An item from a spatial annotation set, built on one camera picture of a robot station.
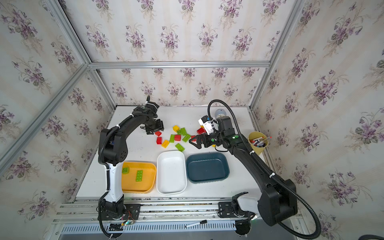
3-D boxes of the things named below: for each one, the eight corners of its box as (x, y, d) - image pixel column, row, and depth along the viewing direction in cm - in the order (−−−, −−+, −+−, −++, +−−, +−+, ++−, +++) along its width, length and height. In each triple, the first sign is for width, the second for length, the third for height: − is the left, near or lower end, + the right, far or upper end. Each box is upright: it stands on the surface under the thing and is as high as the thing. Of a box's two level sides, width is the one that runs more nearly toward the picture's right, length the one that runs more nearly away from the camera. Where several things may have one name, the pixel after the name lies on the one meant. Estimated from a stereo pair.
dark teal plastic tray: (186, 183, 84) (185, 180, 79) (186, 156, 95) (186, 152, 90) (229, 183, 84) (231, 180, 80) (225, 156, 95) (226, 152, 90)
